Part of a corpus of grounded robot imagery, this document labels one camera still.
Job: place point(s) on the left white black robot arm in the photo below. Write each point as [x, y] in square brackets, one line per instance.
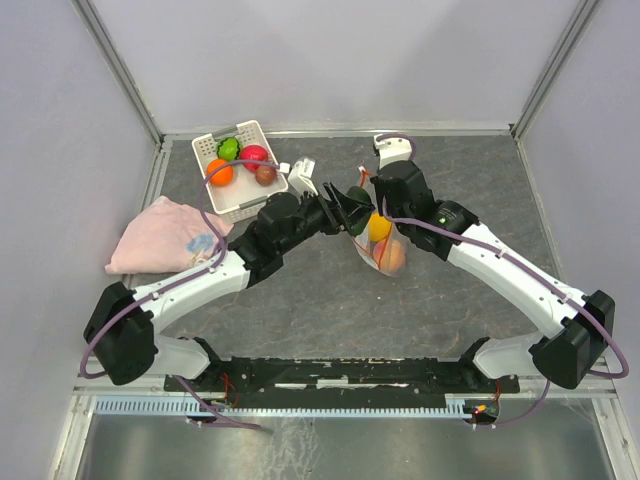
[125, 329]

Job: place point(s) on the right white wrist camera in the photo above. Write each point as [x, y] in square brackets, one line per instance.
[393, 147]

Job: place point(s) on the peach toy fruit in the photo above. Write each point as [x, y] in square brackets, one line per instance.
[389, 256]

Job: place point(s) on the pink red toy fruit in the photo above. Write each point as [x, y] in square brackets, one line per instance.
[252, 153]

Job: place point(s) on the dark green toy avocado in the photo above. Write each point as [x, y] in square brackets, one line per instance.
[359, 209]

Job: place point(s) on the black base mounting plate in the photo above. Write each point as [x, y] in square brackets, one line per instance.
[317, 384]

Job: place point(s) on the pink folded cloth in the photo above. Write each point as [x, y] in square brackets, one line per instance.
[166, 237]

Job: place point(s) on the green watermelon toy ball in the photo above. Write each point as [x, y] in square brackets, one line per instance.
[228, 148]

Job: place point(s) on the orange toy fruit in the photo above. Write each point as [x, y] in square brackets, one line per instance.
[219, 173]

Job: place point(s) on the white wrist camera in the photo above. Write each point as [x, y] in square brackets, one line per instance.
[299, 175]
[393, 147]

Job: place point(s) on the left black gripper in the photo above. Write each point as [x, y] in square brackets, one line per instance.
[334, 225]

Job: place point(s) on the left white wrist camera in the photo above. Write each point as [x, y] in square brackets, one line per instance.
[299, 175]

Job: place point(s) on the clear orange zip top bag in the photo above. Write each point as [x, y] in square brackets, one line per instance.
[361, 243]

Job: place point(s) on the yellow toy lemon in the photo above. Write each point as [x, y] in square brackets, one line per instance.
[379, 228]

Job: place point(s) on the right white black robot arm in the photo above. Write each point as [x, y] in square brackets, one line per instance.
[573, 329]

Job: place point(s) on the brown toy fruit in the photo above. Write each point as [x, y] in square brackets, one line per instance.
[265, 175]

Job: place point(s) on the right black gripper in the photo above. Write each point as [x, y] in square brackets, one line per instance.
[375, 178]

